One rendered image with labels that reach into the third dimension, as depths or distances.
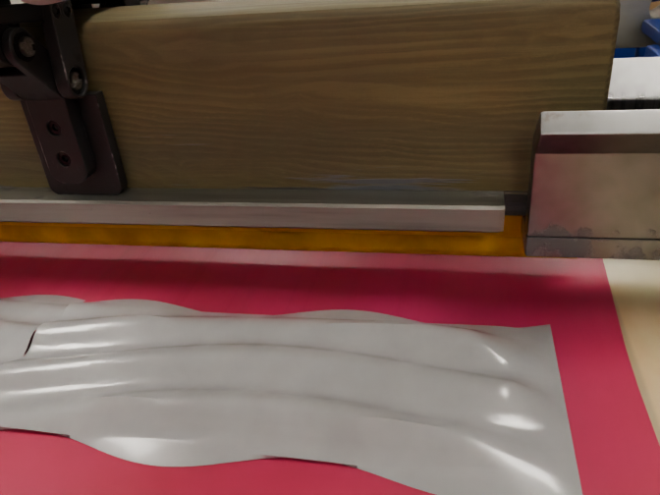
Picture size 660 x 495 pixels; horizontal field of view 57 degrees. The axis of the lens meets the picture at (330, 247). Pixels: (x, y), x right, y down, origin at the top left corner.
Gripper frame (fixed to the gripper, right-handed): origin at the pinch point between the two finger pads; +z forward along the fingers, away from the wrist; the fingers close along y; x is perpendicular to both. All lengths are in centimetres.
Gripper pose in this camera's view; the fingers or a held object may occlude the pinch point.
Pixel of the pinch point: (101, 127)
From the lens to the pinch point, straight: 27.0
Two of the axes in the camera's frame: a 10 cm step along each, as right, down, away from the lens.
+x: 9.8, 0.2, -2.1
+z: 0.9, 8.6, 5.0
